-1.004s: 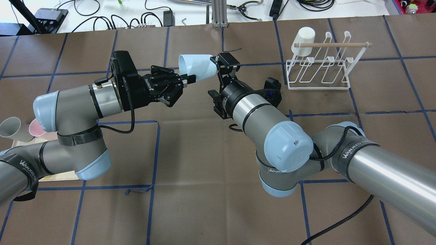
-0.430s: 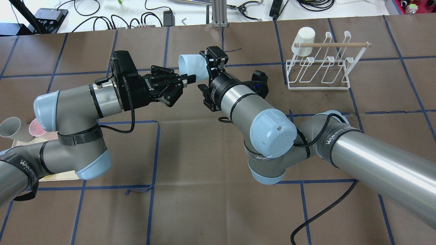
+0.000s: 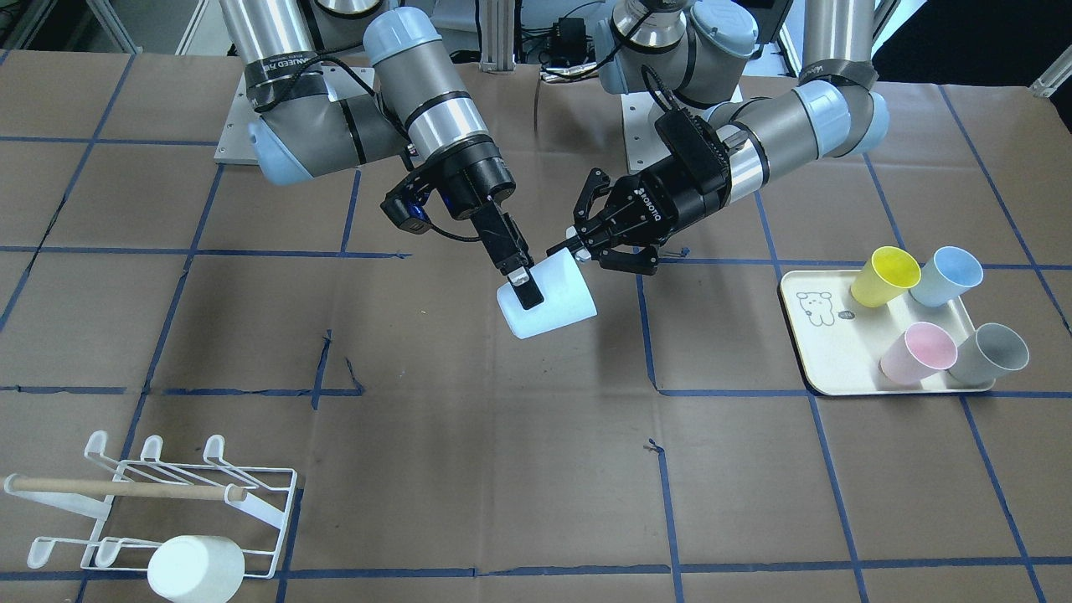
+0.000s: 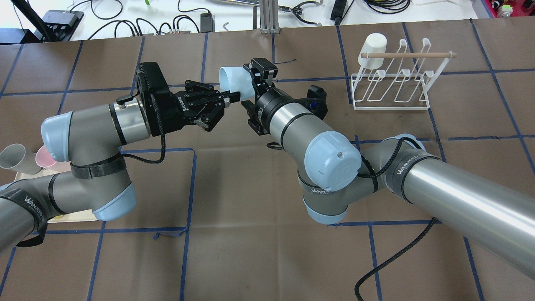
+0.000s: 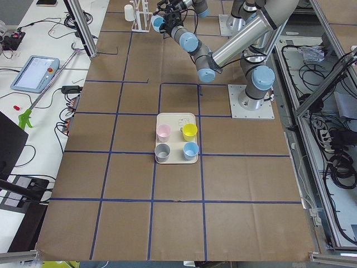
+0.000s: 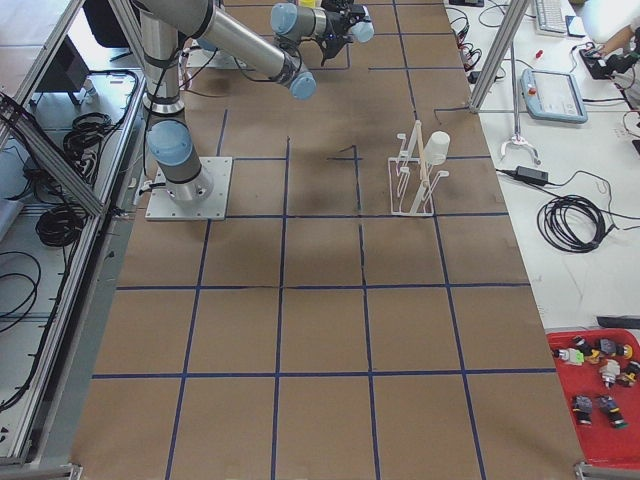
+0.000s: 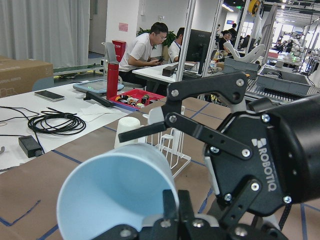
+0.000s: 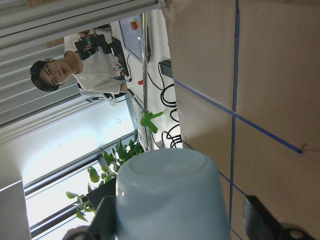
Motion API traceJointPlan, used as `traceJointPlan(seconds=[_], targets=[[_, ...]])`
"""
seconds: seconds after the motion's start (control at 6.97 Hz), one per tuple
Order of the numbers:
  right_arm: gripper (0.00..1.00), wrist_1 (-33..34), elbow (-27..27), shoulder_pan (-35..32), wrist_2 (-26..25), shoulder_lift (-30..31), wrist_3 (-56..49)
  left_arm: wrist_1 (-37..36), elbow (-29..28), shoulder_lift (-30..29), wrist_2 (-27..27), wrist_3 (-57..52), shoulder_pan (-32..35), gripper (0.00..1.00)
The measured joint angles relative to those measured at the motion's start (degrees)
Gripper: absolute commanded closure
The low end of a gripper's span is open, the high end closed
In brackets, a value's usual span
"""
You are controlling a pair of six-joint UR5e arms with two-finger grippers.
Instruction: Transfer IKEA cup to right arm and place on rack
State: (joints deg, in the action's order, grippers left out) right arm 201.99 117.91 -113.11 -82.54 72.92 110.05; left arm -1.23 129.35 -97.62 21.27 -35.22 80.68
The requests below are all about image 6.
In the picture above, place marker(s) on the teach pendant tablet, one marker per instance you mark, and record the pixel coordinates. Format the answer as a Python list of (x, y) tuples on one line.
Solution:
[(553, 96)]

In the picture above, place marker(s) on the white keyboard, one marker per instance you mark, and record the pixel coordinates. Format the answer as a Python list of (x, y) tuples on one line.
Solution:
[(549, 17)]

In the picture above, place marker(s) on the red parts tray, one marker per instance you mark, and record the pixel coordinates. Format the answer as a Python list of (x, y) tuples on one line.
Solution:
[(599, 374)]

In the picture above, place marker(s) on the light blue cup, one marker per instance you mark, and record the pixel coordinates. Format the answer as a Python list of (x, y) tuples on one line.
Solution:
[(362, 31)]

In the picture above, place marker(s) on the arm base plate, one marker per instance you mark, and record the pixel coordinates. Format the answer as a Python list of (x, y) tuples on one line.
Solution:
[(204, 198)]

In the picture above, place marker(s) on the white wire cup rack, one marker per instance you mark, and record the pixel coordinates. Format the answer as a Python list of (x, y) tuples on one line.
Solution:
[(412, 182)]

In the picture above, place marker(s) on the aluminium frame post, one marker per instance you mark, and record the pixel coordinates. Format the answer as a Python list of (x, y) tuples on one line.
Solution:
[(503, 39)]

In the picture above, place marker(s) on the black power adapter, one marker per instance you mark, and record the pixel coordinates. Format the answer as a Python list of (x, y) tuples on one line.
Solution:
[(531, 176)]

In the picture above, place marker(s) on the white ikea cup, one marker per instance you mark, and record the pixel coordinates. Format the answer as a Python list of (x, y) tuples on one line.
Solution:
[(437, 148)]

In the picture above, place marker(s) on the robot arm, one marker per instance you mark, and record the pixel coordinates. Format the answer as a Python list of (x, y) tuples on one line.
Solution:
[(170, 28)]

